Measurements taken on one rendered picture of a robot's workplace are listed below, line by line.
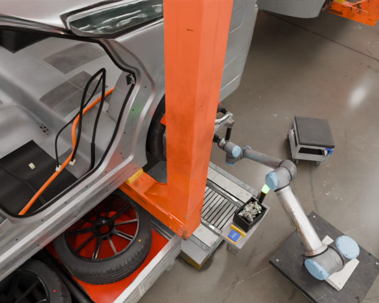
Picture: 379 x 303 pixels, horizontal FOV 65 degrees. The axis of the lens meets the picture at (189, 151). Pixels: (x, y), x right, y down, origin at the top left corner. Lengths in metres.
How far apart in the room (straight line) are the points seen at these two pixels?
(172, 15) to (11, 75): 1.92
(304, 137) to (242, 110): 0.96
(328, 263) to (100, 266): 1.42
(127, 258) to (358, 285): 1.59
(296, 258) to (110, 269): 1.31
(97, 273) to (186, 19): 1.60
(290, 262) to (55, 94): 2.09
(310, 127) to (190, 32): 2.45
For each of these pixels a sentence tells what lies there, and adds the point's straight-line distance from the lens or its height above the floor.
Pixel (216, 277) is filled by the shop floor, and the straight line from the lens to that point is 2.55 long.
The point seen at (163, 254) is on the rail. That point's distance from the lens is 2.18.
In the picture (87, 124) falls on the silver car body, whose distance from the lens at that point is 2.09.
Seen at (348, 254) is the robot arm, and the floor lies 0.63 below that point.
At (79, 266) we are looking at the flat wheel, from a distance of 2.11.
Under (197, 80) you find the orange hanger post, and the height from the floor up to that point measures 1.80.
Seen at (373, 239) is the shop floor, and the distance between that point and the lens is 3.18.
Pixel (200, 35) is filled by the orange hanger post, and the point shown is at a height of 1.96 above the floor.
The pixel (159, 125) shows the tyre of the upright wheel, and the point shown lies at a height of 1.03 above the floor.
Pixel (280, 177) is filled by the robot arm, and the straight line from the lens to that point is 2.04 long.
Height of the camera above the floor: 2.40
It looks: 49 degrees down
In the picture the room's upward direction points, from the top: 4 degrees clockwise
